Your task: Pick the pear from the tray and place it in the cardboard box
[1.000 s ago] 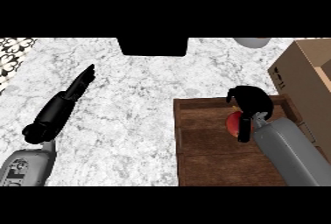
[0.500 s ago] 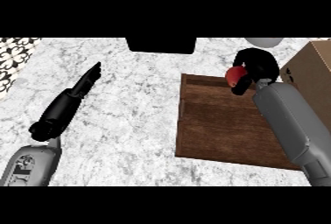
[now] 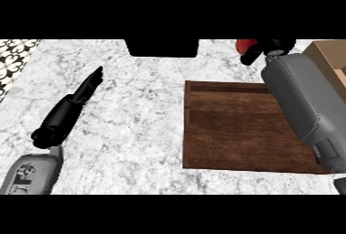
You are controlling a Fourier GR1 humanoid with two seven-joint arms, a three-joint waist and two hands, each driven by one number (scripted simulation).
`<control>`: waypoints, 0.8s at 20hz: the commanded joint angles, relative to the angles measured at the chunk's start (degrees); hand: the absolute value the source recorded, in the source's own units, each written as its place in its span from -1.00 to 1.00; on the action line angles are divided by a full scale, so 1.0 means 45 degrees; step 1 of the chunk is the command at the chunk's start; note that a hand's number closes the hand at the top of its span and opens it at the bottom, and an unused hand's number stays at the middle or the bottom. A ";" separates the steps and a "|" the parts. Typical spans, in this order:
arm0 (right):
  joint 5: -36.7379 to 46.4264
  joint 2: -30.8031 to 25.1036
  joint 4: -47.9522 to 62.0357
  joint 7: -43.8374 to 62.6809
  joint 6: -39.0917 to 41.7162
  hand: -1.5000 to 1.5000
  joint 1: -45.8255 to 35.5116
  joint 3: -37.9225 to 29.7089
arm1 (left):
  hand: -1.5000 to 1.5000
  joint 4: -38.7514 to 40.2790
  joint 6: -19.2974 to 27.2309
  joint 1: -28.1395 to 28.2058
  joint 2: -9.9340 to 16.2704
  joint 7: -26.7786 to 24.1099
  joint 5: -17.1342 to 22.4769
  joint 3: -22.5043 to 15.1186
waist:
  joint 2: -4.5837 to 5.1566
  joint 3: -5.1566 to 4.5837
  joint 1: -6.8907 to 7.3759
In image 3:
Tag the red fruit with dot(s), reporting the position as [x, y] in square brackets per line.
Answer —
[246, 45]

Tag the black appliance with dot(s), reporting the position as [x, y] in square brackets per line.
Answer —
[162, 47]

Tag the black and white patterned tile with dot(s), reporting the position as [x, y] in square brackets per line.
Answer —
[14, 61]

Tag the cardboard box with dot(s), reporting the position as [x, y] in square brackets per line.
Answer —
[331, 65]

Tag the brown wooden tray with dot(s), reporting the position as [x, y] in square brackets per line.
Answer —
[239, 125]

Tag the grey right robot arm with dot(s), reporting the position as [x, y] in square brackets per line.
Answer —
[307, 106]

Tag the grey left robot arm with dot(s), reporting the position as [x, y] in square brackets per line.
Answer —
[32, 173]

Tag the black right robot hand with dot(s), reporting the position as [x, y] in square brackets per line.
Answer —
[266, 47]

